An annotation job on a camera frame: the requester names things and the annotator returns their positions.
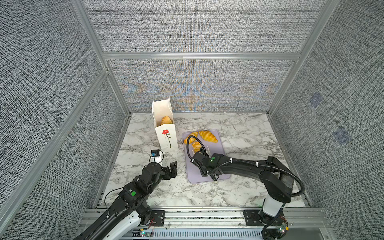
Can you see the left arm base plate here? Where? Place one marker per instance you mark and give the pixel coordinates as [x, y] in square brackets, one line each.
[156, 219]

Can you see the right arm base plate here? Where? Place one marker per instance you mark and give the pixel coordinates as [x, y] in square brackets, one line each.
[258, 218]

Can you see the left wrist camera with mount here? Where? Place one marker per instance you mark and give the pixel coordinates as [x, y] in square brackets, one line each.
[157, 156]

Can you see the small croissant top left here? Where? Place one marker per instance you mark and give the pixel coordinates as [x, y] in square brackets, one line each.
[192, 137]

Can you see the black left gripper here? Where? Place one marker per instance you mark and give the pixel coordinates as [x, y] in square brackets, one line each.
[168, 175]

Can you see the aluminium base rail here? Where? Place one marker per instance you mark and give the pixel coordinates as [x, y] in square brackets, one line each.
[208, 223]

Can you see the white paper bag with rose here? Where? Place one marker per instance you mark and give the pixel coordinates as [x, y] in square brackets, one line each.
[166, 133]

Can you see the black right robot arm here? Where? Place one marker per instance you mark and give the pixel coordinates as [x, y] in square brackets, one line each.
[277, 179]

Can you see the braided bread roll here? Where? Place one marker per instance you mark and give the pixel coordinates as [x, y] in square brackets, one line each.
[196, 146]

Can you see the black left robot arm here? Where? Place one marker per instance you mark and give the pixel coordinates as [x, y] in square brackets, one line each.
[130, 208]

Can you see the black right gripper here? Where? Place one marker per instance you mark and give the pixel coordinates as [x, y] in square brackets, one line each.
[202, 173]

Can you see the metal tongs with white tips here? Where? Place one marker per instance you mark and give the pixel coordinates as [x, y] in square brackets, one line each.
[199, 160]

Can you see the lilac plastic tray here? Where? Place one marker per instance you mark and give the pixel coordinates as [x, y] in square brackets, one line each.
[193, 173]

